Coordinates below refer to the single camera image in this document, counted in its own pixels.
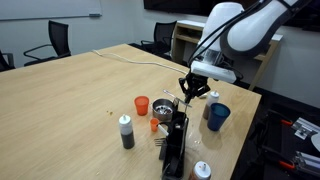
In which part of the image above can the black wall screen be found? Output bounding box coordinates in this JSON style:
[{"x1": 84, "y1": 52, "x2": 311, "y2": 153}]
[{"x1": 143, "y1": 0, "x2": 320, "y2": 33}]

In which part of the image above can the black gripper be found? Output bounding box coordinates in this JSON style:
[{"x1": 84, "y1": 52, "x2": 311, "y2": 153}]
[{"x1": 178, "y1": 71, "x2": 212, "y2": 104}]

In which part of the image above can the small orange plastic cup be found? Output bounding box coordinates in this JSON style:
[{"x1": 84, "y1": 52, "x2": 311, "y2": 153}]
[{"x1": 149, "y1": 117, "x2": 160, "y2": 133}]

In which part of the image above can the silver metal spoon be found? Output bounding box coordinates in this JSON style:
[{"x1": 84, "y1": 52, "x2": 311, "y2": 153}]
[{"x1": 181, "y1": 96, "x2": 192, "y2": 132}]

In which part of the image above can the white plastic utensil handle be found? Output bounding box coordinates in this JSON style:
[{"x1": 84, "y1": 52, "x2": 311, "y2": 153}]
[{"x1": 157, "y1": 123, "x2": 170, "y2": 137}]

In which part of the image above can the orange clamp handle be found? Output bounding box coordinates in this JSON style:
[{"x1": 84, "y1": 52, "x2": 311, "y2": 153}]
[
  {"x1": 278, "y1": 160, "x2": 296, "y2": 170},
  {"x1": 279, "y1": 118, "x2": 294, "y2": 127}
]

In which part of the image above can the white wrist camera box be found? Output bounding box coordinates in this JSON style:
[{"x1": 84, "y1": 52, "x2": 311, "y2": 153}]
[{"x1": 189, "y1": 59, "x2": 238, "y2": 84}]

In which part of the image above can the squeeze bottle with black sauce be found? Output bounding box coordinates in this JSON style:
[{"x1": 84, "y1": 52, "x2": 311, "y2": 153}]
[{"x1": 118, "y1": 113, "x2": 136, "y2": 150}]

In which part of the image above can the squeeze bottle with brown sauce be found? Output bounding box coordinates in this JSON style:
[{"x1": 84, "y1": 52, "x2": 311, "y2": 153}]
[{"x1": 202, "y1": 89, "x2": 221, "y2": 121}]

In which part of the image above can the silver metal fork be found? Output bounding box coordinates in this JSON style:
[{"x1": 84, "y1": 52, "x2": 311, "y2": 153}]
[{"x1": 153, "y1": 137, "x2": 168, "y2": 148}]

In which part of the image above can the long silver metal utensil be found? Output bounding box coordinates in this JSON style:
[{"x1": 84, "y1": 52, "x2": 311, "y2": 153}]
[{"x1": 162, "y1": 88, "x2": 193, "y2": 109}]

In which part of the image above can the black cutlery rack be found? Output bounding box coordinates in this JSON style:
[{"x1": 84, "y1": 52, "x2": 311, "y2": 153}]
[{"x1": 159, "y1": 97, "x2": 190, "y2": 180}]

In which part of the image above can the round metal bowl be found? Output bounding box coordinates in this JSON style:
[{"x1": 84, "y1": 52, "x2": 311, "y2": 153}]
[{"x1": 151, "y1": 98, "x2": 175, "y2": 122}]

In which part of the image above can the white power cable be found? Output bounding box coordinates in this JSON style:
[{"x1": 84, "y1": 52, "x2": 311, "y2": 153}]
[{"x1": 91, "y1": 49, "x2": 188, "y2": 76}]

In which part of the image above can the squeeze bottle with orange sauce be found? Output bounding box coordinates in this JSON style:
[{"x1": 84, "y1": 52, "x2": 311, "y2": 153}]
[{"x1": 188, "y1": 160, "x2": 212, "y2": 180}]

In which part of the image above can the large orange plastic cup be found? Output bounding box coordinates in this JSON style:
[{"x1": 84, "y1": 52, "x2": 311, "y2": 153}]
[{"x1": 134, "y1": 95, "x2": 150, "y2": 117}]

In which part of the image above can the black office chair with armrests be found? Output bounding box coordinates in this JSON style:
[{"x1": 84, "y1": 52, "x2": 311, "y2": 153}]
[{"x1": 23, "y1": 19, "x2": 72, "y2": 67}]

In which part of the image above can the white round disc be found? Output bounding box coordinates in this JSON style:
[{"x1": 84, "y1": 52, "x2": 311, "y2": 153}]
[{"x1": 310, "y1": 132, "x2": 320, "y2": 153}]

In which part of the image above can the blue plastic cup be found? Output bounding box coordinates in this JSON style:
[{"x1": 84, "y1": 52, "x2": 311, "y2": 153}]
[{"x1": 206, "y1": 102, "x2": 232, "y2": 132}]

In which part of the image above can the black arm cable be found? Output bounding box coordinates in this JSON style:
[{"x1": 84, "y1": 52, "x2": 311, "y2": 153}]
[{"x1": 187, "y1": 0, "x2": 268, "y2": 68}]

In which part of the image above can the white wall whiteboard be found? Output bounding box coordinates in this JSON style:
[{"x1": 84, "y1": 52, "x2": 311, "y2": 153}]
[{"x1": 0, "y1": 0, "x2": 103, "y2": 22}]

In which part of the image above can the wooden console with white top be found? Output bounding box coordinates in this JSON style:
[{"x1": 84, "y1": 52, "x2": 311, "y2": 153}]
[{"x1": 171, "y1": 19, "x2": 284, "y2": 91}]

